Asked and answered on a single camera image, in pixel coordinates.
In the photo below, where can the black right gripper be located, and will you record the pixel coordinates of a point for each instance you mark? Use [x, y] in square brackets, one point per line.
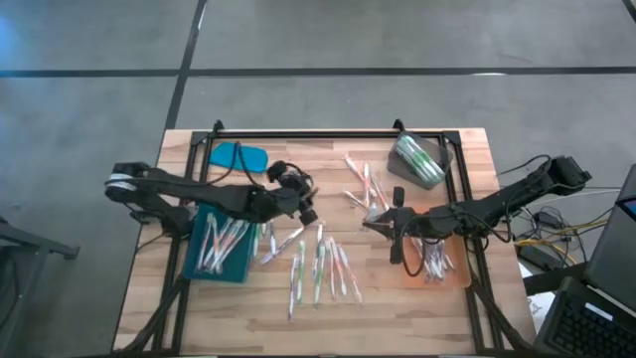
[415, 223]

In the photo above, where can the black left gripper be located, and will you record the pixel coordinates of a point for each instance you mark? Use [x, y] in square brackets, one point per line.
[273, 204]

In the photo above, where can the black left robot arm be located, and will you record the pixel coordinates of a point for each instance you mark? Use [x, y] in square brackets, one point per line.
[199, 189]

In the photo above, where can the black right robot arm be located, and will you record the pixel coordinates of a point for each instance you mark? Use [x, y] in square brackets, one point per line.
[522, 191]

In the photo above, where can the grey plastic bin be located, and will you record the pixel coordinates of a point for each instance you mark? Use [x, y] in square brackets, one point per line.
[397, 171]

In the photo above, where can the blue plastic lid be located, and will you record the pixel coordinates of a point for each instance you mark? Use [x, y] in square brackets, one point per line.
[223, 156]

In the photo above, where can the cardboard box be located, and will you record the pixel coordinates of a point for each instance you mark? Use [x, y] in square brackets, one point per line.
[459, 281]

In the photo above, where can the blue plastic bin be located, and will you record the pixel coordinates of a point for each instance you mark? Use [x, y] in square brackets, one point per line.
[238, 271]

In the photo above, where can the black power strip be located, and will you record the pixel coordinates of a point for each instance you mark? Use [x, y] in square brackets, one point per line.
[539, 257]

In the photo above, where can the black power adapter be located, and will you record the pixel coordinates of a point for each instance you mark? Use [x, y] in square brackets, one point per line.
[549, 219]

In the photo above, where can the white paper sheet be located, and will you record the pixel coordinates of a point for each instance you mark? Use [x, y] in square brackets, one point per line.
[539, 304]

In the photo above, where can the black laptop computer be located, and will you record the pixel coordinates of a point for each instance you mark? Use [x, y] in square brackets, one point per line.
[586, 328]

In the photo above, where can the grey metal stand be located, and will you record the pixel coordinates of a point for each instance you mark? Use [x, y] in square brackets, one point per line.
[40, 243]

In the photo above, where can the black table bracket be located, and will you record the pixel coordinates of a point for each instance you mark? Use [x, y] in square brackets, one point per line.
[218, 125]
[398, 124]

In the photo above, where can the black metal floor frame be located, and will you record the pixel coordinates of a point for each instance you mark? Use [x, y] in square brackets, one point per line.
[551, 281]

